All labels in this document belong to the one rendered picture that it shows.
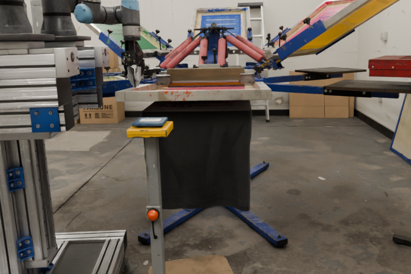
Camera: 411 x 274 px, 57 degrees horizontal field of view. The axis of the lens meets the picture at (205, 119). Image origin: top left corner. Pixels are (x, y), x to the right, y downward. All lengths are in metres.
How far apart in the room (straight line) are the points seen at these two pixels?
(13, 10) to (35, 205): 0.77
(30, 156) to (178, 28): 4.81
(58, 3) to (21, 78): 0.58
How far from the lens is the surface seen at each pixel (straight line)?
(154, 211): 1.33
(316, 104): 6.19
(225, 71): 1.99
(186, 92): 1.42
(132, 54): 1.62
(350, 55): 6.37
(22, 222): 1.74
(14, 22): 1.33
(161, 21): 6.25
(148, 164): 1.30
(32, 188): 1.66
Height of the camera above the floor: 1.22
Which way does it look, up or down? 12 degrees down
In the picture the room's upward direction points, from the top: 2 degrees counter-clockwise
